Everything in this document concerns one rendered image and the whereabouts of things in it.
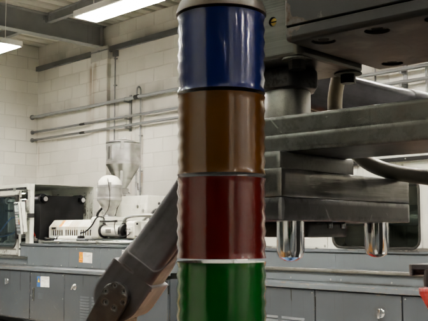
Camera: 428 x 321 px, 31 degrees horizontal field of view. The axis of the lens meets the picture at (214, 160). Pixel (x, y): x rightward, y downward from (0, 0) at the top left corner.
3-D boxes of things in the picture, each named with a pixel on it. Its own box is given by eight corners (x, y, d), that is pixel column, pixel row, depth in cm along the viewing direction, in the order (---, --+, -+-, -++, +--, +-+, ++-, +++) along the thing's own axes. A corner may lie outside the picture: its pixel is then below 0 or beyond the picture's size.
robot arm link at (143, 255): (139, 325, 101) (282, 119, 99) (121, 332, 95) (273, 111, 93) (104, 297, 103) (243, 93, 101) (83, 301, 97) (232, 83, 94)
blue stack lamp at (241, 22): (217, 104, 36) (217, 34, 37) (283, 95, 34) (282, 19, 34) (158, 93, 33) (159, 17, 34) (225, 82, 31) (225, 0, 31)
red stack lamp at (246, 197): (217, 255, 36) (217, 183, 36) (284, 257, 33) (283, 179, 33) (157, 257, 33) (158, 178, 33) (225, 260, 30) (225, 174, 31)
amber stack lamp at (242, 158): (217, 179, 36) (217, 107, 36) (283, 175, 33) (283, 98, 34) (158, 174, 33) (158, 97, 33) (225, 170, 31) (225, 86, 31)
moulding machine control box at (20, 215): (10, 234, 921) (11, 202, 925) (27, 234, 937) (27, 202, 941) (18, 234, 908) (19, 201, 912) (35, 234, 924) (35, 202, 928)
